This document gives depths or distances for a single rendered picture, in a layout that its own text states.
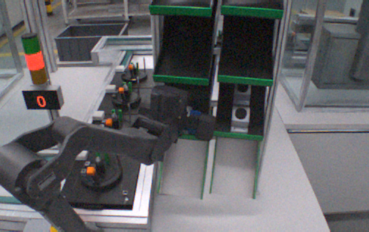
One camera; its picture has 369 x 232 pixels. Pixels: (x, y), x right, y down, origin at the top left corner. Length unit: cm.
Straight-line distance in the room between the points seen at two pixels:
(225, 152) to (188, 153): 11
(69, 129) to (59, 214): 12
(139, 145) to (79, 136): 15
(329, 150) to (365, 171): 32
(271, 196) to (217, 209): 21
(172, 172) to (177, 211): 18
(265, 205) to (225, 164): 25
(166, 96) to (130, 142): 12
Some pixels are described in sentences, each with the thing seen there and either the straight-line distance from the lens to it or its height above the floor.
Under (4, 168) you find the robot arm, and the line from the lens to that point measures 39.
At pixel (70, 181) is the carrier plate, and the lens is 104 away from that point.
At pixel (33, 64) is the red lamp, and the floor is 133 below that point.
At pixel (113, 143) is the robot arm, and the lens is 48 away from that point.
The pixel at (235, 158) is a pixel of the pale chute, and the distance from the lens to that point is 92.
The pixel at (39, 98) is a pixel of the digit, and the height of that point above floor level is 121.
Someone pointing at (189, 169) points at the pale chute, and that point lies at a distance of 91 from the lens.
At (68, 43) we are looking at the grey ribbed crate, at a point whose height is 79.
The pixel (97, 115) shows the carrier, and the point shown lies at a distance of 130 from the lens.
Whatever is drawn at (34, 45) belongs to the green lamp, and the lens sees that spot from 97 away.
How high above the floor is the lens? 167
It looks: 33 degrees down
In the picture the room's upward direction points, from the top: straight up
